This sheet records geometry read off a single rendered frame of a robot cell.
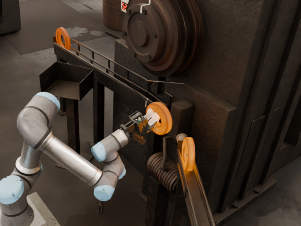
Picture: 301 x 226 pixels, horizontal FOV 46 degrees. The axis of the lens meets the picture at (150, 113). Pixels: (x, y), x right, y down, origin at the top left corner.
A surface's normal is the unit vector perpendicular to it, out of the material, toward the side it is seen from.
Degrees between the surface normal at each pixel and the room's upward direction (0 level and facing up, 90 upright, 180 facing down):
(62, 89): 5
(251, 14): 90
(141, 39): 90
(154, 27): 90
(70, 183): 0
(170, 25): 64
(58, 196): 0
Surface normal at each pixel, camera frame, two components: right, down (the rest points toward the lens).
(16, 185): 0.01, -0.74
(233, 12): -0.78, 0.30
